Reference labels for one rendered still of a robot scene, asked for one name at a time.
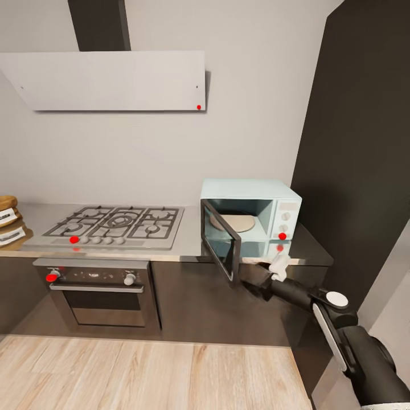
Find popcorn bag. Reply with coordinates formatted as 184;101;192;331
0;195;22;228

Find microwave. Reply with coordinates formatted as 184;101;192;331
199;179;302;289

